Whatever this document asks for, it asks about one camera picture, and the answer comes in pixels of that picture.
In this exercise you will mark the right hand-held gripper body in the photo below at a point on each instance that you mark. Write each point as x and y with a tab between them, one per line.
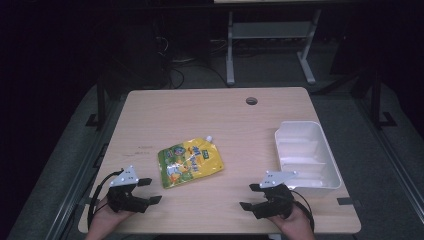
275	196

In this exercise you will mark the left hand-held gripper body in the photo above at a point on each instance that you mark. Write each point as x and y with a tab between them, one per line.
124	196

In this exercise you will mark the yellow spouted pouch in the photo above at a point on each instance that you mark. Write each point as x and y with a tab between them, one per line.
188	162

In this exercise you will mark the white plastic bin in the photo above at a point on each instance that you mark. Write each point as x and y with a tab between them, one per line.
306	156

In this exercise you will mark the person's left hand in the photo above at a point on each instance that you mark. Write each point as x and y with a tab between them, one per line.
107	215

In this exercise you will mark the person's right hand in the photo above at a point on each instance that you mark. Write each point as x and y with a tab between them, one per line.
293	220

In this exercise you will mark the black tape strip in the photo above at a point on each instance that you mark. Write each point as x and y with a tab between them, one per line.
345	201

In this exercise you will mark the black metal stand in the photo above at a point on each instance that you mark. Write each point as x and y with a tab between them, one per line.
100	103
378	100

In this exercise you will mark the grey metal table frame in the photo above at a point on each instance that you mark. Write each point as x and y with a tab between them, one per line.
270	36

